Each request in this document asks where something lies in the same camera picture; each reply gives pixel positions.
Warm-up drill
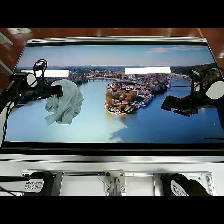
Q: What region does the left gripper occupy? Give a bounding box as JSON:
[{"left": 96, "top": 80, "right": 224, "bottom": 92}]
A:
[{"left": 40, "top": 84, "right": 65, "bottom": 99}]

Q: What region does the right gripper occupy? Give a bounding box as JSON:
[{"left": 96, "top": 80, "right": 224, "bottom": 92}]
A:
[{"left": 161, "top": 95, "right": 194, "bottom": 117}]

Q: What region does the pale green garment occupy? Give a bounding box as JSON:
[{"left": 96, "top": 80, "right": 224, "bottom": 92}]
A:
[{"left": 44, "top": 79, "right": 85, "bottom": 126}]

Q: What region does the black cable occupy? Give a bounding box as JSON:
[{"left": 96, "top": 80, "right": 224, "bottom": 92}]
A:
[{"left": 32, "top": 58, "right": 49, "bottom": 85}]

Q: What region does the silver frame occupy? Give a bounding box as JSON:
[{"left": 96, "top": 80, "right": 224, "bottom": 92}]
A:
[{"left": 0, "top": 152, "right": 224, "bottom": 197}]

